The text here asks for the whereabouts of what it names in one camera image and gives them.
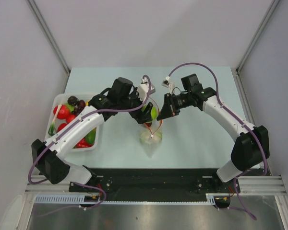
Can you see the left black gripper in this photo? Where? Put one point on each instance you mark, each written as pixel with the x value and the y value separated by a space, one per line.
pixel 142 117

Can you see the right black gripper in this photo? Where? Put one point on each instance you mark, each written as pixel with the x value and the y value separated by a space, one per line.
pixel 168 110

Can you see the green apple toy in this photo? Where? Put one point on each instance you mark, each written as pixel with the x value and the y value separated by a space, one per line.
pixel 154 112

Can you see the clear zip top bag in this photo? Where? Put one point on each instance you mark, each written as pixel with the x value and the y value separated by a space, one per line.
pixel 150 150

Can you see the white cauliflower toy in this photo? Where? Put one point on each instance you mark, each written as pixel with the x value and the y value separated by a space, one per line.
pixel 150 139

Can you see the green red mango toy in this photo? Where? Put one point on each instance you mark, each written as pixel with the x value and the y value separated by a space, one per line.
pixel 90 137

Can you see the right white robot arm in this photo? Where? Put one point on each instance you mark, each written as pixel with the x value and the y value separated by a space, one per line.
pixel 251 143

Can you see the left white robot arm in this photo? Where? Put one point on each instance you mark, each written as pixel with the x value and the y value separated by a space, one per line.
pixel 122 97

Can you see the white plastic food tray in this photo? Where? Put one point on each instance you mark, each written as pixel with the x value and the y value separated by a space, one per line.
pixel 62 99

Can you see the purple grapes toy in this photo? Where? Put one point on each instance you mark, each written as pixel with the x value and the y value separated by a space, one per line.
pixel 79 107

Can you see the dark mangosteen toy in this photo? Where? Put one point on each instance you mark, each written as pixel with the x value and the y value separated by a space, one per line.
pixel 73 100

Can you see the red tomato toy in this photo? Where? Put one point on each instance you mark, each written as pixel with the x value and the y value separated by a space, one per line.
pixel 61 126
pixel 63 113

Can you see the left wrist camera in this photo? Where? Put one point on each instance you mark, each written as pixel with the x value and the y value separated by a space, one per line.
pixel 145 89

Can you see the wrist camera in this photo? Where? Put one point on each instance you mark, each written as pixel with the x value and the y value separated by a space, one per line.
pixel 145 89
pixel 168 84

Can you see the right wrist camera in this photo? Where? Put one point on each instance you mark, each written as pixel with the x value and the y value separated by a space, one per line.
pixel 168 84

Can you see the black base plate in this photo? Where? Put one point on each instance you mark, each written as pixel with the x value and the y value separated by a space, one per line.
pixel 160 185

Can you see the white cable duct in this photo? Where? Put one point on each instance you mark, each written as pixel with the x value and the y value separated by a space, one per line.
pixel 88 200

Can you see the right aluminium frame post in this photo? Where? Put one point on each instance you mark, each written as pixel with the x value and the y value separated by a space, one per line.
pixel 258 33

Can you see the aluminium frame post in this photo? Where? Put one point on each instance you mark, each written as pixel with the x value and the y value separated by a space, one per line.
pixel 48 34
pixel 258 33

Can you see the left aluminium frame post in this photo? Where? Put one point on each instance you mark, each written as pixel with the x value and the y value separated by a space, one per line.
pixel 48 34

